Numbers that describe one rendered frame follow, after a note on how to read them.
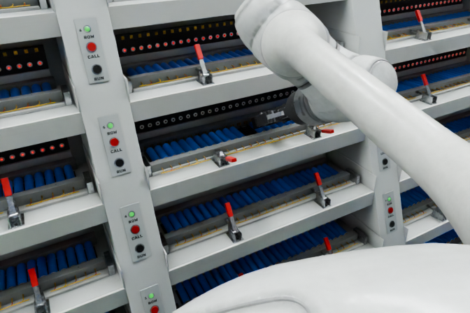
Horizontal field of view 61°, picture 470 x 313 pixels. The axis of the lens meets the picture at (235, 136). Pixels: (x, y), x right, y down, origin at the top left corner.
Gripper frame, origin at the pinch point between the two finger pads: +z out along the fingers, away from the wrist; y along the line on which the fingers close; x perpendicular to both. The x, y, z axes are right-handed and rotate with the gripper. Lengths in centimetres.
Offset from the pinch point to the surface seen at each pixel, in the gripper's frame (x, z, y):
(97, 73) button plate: -16.5, -9.7, 38.0
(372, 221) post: 35.9, 4.4, -27.4
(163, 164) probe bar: 4.0, 0.1, 28.1
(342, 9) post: -23.2, -6.8, -27.4
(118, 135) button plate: -4.0, -6.6, 36.8
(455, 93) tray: 7, -2, -67
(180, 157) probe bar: 3.5, -0.1, 23.8
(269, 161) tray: 10.0, -2.9, 3.5
